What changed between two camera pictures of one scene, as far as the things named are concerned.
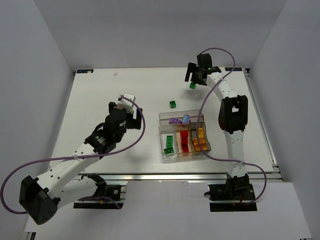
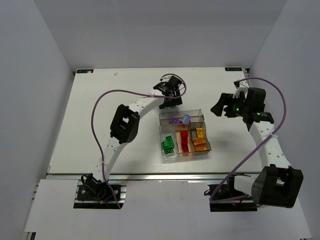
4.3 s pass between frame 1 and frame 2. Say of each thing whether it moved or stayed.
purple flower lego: stayed
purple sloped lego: stayed
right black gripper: moved
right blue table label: stayed
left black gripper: moved
